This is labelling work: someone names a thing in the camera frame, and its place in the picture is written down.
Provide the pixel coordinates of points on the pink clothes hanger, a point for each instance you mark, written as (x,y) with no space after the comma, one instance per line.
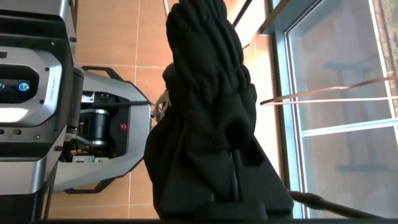
(326,100)

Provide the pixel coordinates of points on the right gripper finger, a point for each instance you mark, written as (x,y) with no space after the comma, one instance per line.
(267,183)

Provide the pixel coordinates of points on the black shorts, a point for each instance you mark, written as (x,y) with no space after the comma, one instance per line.
(202,93)

